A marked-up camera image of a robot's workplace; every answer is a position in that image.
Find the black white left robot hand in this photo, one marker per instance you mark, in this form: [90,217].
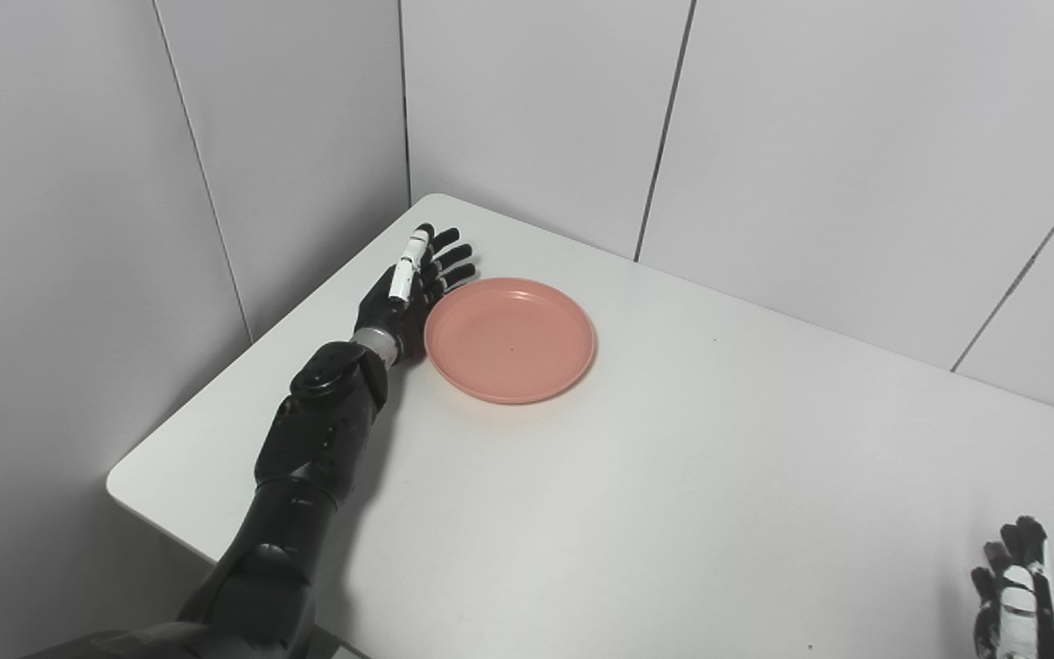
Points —
[390,320]

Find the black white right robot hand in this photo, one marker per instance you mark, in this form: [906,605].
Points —
[1035,631]

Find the pink round plate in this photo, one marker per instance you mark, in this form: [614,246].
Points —
[509,340]

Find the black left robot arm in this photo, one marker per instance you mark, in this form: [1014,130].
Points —
[307,448]

